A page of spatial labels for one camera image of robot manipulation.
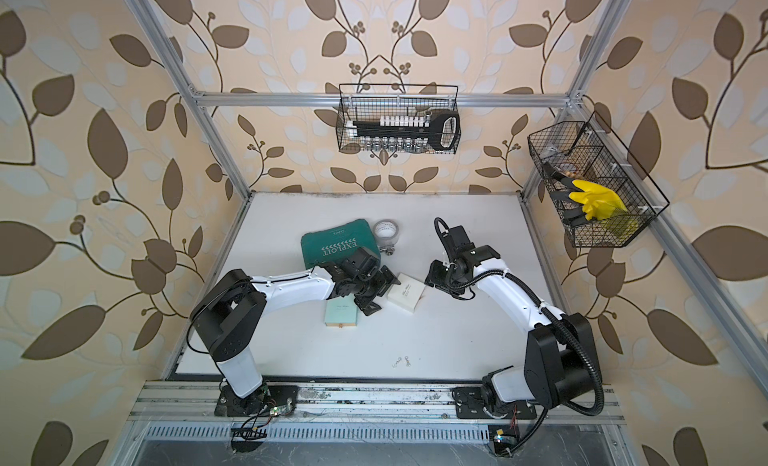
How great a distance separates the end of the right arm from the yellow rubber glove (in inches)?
9.7

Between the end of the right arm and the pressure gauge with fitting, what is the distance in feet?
0.81

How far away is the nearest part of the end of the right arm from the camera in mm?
605

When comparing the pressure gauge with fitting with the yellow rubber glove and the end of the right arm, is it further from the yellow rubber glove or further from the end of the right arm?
the yellow rubber glove

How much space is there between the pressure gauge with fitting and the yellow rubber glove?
22.8 inches

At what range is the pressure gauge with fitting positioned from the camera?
104 centimetres

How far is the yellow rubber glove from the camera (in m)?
0.67
